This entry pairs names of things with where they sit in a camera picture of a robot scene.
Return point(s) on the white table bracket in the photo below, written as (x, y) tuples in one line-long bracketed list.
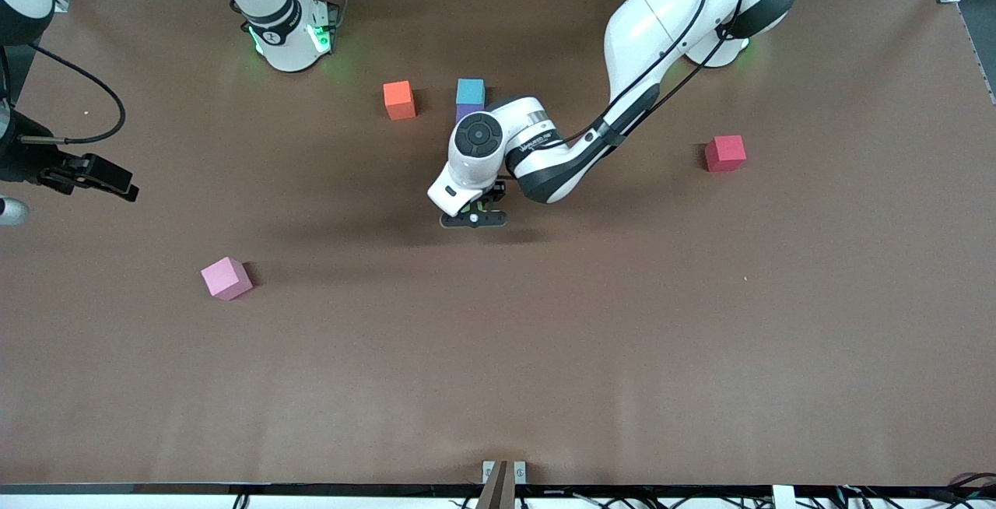
[(779, 497)]

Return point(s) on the red foam block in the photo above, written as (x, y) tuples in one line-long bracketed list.
[(725, 153)]

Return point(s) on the light blue foam block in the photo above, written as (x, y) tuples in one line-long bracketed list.
[(471, 92)]

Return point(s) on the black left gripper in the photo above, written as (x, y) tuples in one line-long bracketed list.
[(495, 192)]

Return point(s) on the orange foam block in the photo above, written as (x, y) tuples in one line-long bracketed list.
[(399, 100)]

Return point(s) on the pink foam block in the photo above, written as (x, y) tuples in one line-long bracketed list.
[(226, 279)]

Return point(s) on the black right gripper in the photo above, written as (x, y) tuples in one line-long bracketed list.
[(29, 160)]

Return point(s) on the metal mounting bracket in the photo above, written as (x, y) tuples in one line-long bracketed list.
[(488, 472)]

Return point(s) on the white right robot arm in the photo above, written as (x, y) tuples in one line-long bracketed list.
[(288, 34)]

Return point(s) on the purple foam block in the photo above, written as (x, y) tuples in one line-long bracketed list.
[(467, 112)]

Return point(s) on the brown camera post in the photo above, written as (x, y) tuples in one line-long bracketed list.
[(498, 493)]

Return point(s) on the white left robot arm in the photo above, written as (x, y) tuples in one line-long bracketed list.
[(661, 11)]

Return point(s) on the large table cover sheet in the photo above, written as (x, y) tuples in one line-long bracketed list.
[(498, 338)]

